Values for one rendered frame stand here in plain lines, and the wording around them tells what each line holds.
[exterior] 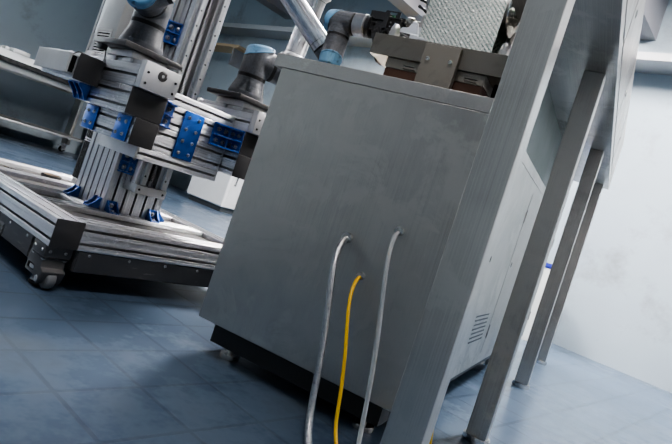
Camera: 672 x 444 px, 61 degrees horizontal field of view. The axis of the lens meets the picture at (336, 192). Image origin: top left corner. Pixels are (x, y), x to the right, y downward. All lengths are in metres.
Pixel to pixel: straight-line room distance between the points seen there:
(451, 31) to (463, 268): 1.08
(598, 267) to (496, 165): 4.18
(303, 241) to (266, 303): 0.20
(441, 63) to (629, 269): 3.64
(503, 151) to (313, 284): 0.79
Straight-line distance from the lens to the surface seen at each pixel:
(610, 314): 5.00
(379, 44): 1.67
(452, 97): 1.49
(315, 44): 2.06
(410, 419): 0.93
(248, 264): 1.64
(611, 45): 1.67
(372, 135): 1.52
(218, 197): 6.66
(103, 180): 2.36
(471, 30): 1.83
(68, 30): 8.62
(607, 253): 5.04
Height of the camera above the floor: 0.54
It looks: 1 degrees up
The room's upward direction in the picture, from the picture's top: 18 degrees clockwise
